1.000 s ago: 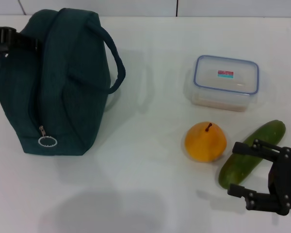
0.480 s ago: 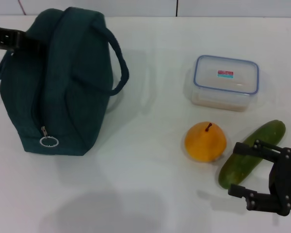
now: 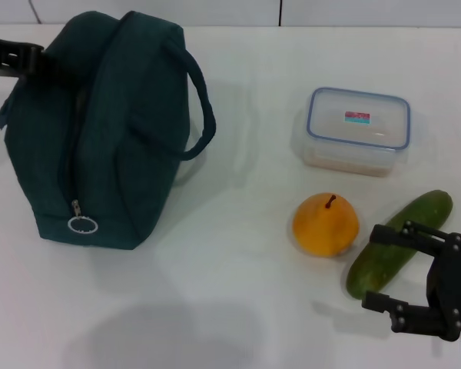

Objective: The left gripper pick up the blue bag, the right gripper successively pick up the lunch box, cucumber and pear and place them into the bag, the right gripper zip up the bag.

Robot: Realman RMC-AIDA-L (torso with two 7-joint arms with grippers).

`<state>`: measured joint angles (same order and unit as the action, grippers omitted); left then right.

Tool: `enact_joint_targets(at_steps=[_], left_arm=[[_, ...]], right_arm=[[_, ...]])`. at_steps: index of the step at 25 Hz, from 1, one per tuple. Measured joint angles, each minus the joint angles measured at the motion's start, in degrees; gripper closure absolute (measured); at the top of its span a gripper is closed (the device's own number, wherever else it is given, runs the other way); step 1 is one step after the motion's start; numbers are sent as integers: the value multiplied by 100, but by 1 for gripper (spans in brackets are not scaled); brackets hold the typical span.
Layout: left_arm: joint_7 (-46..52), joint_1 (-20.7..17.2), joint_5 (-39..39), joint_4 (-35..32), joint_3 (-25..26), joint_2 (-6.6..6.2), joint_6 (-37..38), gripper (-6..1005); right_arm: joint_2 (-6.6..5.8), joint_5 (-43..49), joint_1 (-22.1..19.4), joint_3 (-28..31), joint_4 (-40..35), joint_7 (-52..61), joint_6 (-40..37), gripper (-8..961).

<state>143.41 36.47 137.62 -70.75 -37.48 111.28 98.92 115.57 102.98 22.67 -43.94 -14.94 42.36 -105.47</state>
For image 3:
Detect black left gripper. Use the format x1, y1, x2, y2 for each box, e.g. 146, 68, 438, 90
0, 35, 84, 88

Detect dark teal insulated lunch bag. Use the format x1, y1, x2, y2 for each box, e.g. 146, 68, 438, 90
0, 10, 218, 251

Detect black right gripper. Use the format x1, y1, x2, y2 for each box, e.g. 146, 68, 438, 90
361, 221, 461, 342

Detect orange yellow pear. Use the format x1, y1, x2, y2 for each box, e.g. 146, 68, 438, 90
291, 191, 360, 258

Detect green cucumber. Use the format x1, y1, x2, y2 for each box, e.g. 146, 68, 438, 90
347, 189, 454, 301

